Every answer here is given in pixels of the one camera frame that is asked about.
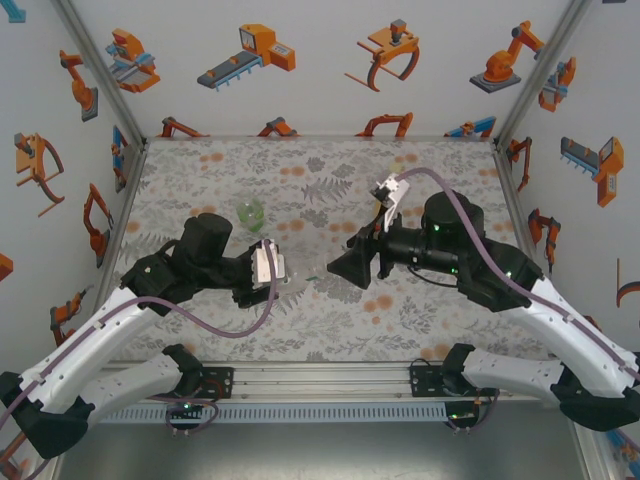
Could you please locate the clear bottle white-green label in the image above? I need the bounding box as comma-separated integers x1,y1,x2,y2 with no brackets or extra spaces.
284,254,334,296

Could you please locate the clear bottle green label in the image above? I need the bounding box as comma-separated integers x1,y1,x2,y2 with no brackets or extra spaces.
236,197,266,235

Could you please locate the floral patterned tablecloth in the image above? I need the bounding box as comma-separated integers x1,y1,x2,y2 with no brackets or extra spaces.
107,137,556,364

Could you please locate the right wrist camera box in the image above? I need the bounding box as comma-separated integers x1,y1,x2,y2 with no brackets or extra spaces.
368,172,411,229

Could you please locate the aluminium side rail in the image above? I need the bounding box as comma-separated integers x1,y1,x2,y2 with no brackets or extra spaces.
492,139,541,271
94,139,149,271

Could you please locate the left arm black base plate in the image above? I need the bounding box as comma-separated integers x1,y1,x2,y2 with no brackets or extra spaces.
143,367,235,400

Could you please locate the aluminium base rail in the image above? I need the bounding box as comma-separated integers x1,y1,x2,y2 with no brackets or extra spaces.
47,360,594,401

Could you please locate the aluminium back rail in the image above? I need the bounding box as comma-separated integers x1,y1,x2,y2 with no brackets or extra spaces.
144,133,499,144

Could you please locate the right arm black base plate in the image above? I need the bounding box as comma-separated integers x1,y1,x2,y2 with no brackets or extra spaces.
409,364,501,399

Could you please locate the slotted grey cable duct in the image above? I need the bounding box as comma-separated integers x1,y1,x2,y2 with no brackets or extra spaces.
68,403,449,424

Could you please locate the aluminium frame post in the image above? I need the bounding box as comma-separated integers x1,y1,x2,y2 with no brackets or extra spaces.
492,0,594,146
29,452,66,480
52,0,150,146
574,429,619,480

